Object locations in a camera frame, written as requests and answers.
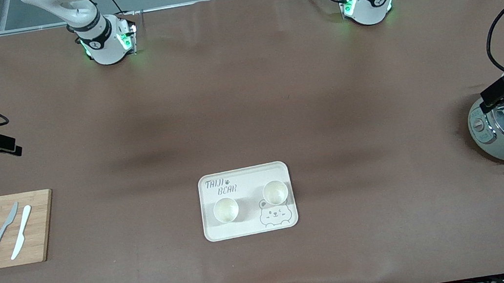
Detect black right arm base cable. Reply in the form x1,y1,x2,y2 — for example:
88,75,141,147
102,0,136,21

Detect white plastic knife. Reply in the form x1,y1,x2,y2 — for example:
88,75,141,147
4,204,39,261

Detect white bear print tray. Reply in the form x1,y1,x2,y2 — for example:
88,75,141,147
195,159,301,243

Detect white IKEA cup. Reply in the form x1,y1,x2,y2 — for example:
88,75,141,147
211,196,241,226
261,178,290,208

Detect grey plastic knife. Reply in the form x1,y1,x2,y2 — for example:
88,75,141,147
0,202,25,253

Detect bamboo cutting board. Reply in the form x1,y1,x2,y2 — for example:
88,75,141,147
0,189,62,269

